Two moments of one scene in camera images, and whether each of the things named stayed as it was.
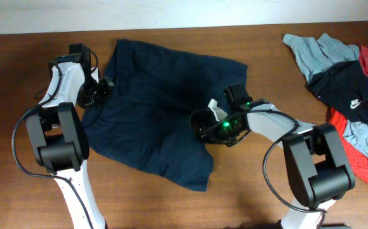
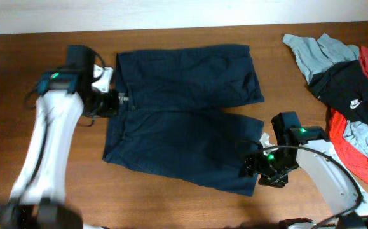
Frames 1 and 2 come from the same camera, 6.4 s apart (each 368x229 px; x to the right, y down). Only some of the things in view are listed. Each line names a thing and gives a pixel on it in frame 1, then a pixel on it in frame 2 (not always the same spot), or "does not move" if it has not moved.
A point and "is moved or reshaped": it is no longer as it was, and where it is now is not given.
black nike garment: (346, 88) does not move
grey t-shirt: (314, 55) does not move
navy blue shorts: (143, 122) is moved or reshaped
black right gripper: (215, 133) to (254, 163)
